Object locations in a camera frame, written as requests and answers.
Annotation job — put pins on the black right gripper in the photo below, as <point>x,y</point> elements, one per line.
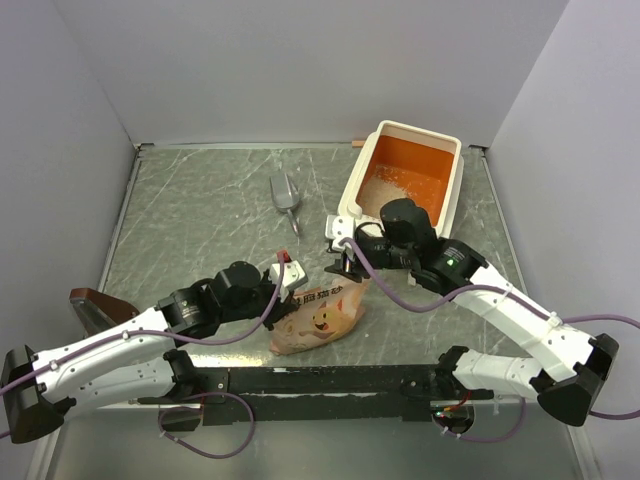
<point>348,268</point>

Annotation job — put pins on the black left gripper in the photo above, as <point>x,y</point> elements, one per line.
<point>280,309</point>

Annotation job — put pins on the pink cat litter bag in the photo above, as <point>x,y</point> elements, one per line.
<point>325,314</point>

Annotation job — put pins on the grey metal litter scoop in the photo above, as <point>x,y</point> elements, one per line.
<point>286,198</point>

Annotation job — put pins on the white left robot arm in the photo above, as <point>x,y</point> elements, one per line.
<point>142,357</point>

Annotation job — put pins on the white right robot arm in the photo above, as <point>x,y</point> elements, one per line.
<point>564,369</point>

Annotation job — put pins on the clean litter pile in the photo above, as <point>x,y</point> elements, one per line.
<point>391,183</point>

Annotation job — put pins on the orange and white litter box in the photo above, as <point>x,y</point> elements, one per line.
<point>402,161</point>

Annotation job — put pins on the brown dustpan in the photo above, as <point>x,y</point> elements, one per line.
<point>98,312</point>

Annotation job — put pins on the black mounting base rail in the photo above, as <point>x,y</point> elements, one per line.
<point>408,392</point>

